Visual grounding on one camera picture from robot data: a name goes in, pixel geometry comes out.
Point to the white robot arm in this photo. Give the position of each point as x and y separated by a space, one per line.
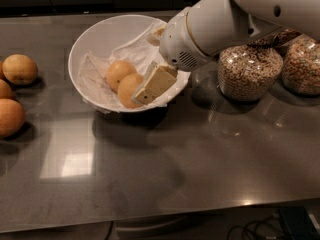
195 35

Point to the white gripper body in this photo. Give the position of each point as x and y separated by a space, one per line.
176 43

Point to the white bowl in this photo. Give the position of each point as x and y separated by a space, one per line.
100 40

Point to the rear right glass cereal jar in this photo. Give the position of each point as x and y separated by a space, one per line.
301 66

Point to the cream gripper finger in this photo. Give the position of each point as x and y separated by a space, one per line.
156 81
154 34

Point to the glass cereal jar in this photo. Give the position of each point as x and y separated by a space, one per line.
247 72
301 66

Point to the small orange at left edge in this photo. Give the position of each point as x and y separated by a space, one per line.
1 71

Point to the front glass cereal jar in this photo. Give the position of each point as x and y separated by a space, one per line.
247 72

